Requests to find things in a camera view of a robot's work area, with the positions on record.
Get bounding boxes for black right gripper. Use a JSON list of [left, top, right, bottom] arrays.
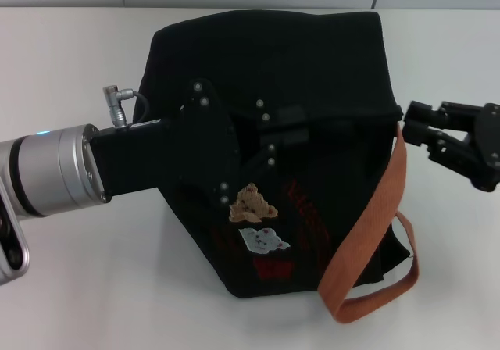
[[401, 100, 500, 193]]

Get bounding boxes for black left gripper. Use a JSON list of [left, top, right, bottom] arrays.
[[88, 77, 310, 211]]

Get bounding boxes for black food bag brown handles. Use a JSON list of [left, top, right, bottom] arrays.
[[134, 9, 423, 324]]

